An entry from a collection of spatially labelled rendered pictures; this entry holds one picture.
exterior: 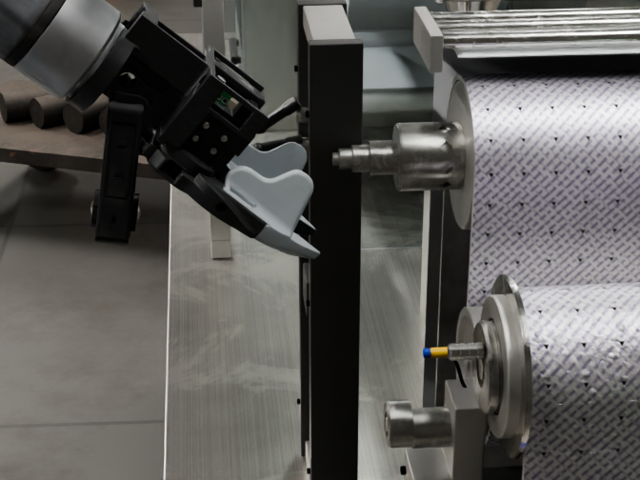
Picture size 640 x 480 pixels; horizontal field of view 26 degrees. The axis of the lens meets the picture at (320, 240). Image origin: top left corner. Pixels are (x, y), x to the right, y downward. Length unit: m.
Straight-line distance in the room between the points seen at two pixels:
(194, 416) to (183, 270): 0.41
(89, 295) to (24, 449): 0.80
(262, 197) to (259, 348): 0.88
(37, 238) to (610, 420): 3.47
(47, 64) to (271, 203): 0.19
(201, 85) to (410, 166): 0.36
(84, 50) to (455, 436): 0.45
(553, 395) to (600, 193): 0.26
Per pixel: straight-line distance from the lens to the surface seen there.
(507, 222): 1.27
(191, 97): 0.96
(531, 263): 1.29
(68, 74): 0.96
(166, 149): 0.98
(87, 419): 3.46
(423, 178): 1.28
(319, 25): 1.35
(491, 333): 1.10
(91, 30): 0.95
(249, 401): 1.75
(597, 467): 1.12
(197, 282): 2.05
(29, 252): 4.35
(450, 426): 1.17
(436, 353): 1.18
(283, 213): 1.00
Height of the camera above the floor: 1.81
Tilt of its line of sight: 25 degrees down
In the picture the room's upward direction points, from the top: straight up
